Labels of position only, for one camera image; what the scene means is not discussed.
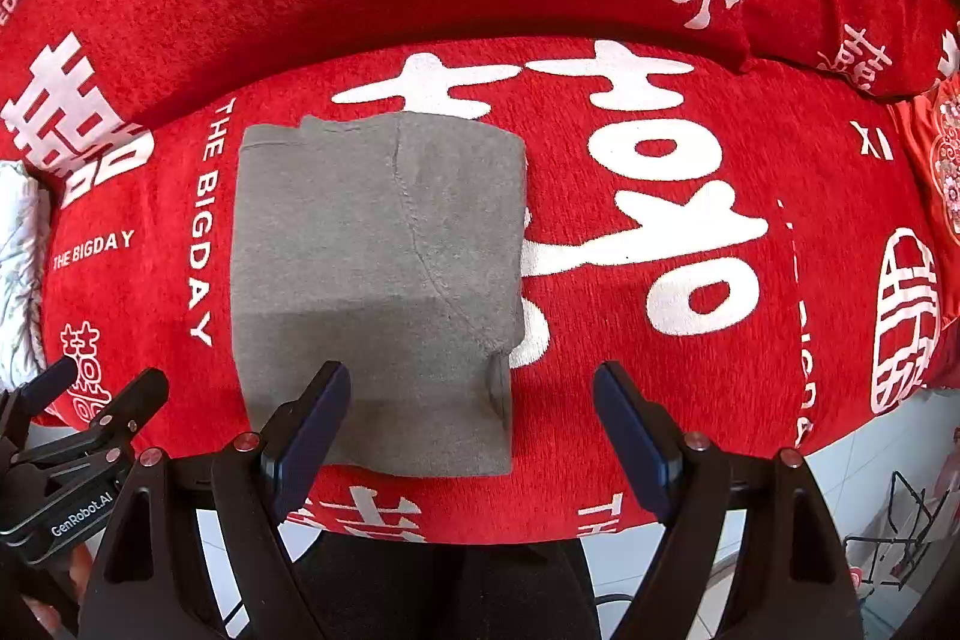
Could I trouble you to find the red printed sofa seat cover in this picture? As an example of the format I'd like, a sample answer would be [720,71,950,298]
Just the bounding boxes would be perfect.
[34,36,946,547]

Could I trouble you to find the black wire rack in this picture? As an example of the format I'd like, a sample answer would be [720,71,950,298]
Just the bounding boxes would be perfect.
[844,430,960,611]

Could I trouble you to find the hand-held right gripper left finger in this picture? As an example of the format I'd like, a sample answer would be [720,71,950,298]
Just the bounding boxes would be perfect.
[77,360,352,640]

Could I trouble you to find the grey knit sweater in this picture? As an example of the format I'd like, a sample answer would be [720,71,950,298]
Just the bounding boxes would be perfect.
[229,111,530,480]

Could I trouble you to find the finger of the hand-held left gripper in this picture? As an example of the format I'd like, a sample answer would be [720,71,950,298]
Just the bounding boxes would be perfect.
[0,356,80,440]
[86,368,170,453]

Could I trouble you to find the white quilted cloth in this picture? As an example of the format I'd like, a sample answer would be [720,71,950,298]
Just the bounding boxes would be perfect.
[0,160,50,390]

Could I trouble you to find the red floral pillow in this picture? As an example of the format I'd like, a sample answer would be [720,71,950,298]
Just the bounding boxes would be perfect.
[892,77,960,236]

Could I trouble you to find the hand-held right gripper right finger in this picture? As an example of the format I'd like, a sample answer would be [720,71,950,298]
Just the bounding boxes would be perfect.
[592,361,867,640]

